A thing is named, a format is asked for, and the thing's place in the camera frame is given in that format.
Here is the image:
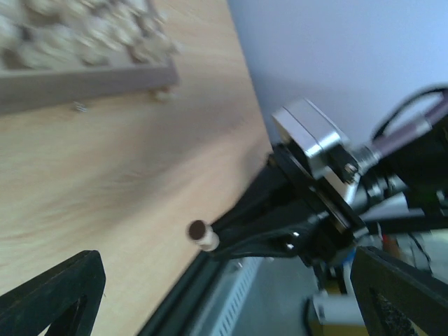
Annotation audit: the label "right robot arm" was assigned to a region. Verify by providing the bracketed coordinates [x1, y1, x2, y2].
[209, 87, 447, 266]

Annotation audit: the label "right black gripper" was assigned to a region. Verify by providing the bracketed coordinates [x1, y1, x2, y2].
[209, 145, 365, 266]

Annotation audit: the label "light blue cable duct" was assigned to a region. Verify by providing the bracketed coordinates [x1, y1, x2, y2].
[205, 258, 263, 336]

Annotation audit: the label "light pieces on board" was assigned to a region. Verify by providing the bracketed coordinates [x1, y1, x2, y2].
[1, 1, 180, 71]

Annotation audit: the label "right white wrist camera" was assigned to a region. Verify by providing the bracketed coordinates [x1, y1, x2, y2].
[272, 98, 359, 204]

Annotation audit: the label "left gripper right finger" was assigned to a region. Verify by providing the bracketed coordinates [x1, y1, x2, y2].
[351, 247, 447, 335]

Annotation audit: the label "light chess piece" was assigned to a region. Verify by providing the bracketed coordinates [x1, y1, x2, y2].
[187, 220, 220, 252]

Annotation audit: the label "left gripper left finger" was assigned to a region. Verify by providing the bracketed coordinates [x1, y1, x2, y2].
[1, 251, 106, 335]

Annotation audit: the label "wooden chessboard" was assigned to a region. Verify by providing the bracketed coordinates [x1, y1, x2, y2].
[0, 0, 180, 115]

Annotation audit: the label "black aluminium rail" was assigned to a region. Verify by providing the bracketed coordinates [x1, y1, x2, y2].
[139, 252, 228, 335]

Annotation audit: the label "metal board clasp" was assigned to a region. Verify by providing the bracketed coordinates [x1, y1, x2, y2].
[73, 101, 87, 113]

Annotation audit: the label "light pawn beside board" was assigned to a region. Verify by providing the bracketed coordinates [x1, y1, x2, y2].
[149, 87, 174, 103]

